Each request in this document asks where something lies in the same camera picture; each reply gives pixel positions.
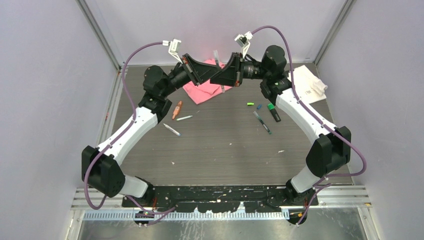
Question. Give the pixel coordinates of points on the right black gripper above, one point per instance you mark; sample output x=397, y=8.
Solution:
x=227, y=76

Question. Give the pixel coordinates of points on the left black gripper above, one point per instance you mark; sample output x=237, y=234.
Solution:
x=201, y=72

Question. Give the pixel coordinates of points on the black pen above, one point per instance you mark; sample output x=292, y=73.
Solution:
x=217, y=63

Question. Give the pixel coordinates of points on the green gel pen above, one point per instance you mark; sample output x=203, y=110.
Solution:
x=262, y=122

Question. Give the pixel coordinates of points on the black green highlighter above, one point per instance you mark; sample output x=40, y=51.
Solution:
x=274, y=112

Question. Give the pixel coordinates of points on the white blue marker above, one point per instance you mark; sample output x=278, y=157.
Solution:
x=172, y=129

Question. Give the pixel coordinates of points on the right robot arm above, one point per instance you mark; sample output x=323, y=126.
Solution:
x=329, y=144

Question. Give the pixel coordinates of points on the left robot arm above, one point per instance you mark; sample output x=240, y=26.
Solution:
x=100, y=165

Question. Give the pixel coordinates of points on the white marker pen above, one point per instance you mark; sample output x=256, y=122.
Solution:
x=184, y=118

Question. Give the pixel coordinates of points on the orange highlighter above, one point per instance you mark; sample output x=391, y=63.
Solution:
x=177, y=110

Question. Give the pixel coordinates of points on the white cloth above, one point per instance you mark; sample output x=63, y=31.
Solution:
x=309, y=88

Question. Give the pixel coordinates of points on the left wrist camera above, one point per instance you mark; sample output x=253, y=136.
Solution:
x=173, y=48

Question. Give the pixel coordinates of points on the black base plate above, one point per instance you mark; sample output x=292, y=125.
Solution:
x=220, y=198

